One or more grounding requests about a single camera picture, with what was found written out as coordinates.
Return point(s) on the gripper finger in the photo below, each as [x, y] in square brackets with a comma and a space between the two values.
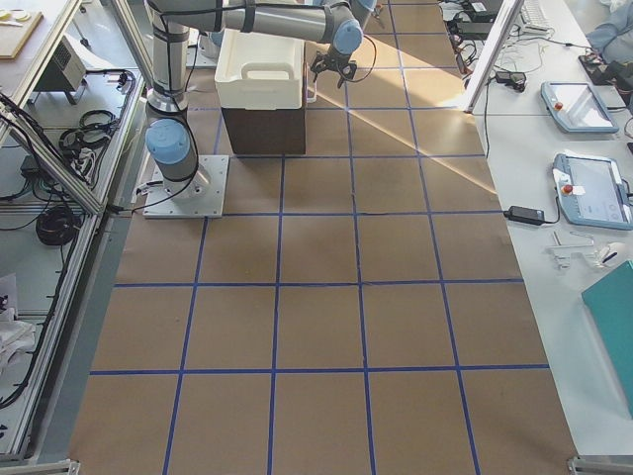
[345, 75]
[315, 70]

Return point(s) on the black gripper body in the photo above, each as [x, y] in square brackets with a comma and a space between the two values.
[334, 62]

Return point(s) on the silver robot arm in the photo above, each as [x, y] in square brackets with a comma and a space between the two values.
[365, 11]
[169, 139]

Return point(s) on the brown wooden drawer cabinet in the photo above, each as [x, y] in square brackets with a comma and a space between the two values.
[266, 132]

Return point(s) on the white plastic bin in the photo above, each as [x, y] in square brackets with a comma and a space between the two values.
[260, 72]

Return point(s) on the upper teach pendant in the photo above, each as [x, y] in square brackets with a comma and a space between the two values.
[576, 108]

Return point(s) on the teach pendant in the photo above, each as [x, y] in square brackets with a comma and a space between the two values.
[576, 108]
[591, 191]

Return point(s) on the black power adapter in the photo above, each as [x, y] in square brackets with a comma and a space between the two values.
[524, 215]

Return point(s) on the grey metal box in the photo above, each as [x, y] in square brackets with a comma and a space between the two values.
[65, 72]

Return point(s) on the lower teach pendant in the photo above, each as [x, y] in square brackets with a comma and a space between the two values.
[591, 191]

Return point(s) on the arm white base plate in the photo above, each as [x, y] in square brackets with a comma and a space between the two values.
[203, 197]

